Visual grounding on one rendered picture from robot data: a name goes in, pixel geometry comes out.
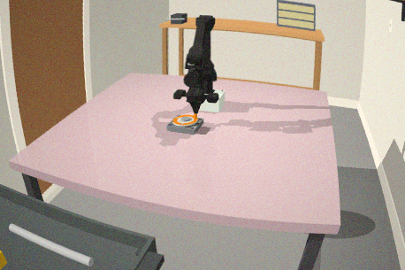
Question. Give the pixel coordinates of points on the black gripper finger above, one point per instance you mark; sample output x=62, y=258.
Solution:
x=193, y=104
x=198, y=104

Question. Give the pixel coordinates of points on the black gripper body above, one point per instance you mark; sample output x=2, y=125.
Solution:
x=211, y=97

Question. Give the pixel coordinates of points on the orange round plate with holes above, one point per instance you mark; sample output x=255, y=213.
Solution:
x=193, y=120

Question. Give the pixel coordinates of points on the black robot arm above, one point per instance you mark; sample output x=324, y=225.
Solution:
x=200, y=67

